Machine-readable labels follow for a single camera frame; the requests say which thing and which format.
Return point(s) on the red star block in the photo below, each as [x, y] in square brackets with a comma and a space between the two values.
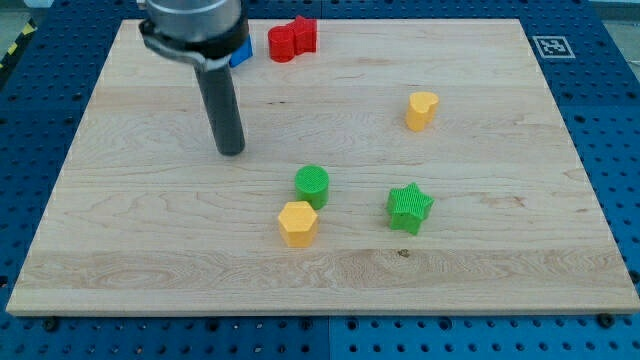
[305, 34]

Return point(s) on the red circle block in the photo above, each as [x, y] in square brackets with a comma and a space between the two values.
[281, 40]

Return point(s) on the white fiducial marker tag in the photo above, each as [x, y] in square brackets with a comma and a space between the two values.
[553, 47]

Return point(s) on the yellow heart block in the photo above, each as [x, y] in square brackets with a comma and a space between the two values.
[421, 110]

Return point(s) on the yellow hexagon block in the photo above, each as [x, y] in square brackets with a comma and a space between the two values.
[298, 224]

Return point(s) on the wooden board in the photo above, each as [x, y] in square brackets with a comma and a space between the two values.
[405, 167]

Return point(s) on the green star block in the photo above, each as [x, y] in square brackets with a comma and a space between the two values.
[408, 207]

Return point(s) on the green circle block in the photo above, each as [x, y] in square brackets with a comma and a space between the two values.
[312, 185]

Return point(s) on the blue block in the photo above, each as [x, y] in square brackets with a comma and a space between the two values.
[243, 53]

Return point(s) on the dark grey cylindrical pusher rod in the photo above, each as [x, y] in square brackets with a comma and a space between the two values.
[218, 94]

